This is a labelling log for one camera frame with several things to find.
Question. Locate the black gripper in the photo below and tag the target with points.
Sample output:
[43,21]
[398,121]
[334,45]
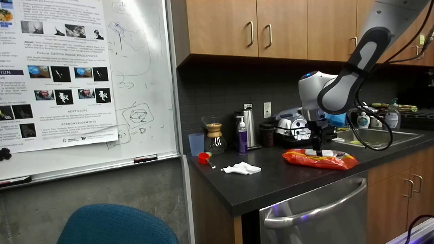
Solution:
[321,132]

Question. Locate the orange wipes pack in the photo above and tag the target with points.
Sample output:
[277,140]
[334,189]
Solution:
[336,160]

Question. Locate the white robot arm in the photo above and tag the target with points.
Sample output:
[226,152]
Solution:
[324,94]

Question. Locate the black dish rack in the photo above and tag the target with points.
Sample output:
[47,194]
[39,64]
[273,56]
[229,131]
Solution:
[290,128]

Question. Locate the steel kitchen sink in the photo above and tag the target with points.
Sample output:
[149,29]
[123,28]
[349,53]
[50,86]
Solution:
[374,139]

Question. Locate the steel thermos bottle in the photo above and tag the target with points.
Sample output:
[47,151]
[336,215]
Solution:
[249,118]

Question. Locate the clear dish soap bottle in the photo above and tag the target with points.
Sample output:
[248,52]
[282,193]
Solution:
[393,116]

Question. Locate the purple soap bottle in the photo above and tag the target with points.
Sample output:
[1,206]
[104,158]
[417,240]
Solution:
[242,135]

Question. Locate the stainless steel dishwasher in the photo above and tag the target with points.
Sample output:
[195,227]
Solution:
[332,215]

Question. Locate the crumpled white tissue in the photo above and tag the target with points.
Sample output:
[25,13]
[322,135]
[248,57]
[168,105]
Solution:
[242,169]

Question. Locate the lower wooden cabinet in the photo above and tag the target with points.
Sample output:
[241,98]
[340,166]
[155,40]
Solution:
[398,193]

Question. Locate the glass coffee carafe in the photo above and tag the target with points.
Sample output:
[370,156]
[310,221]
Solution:
[215,140]

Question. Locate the upper wooden cabinets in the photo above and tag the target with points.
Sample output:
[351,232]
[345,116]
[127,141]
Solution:
[321,30]

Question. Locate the small red object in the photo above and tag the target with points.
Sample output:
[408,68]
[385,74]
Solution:
[207,158]

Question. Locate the blue plastic cup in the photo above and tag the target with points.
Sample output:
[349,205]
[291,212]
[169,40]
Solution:
[197,143]

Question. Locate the whiteboard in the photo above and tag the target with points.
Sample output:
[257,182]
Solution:
[140,70]

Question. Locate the teal office chair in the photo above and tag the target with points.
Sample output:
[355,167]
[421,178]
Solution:
[115,224]

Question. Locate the research poster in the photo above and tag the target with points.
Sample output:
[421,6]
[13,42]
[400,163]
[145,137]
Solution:
[55,83]

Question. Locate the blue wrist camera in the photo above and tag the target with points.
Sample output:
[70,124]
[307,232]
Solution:
[337,120]

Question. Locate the wall power outlet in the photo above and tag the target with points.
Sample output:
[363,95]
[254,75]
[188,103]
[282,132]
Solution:
[268,109]

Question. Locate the steel dishwasher handle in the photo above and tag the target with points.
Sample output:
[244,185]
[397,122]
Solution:
[288,221]

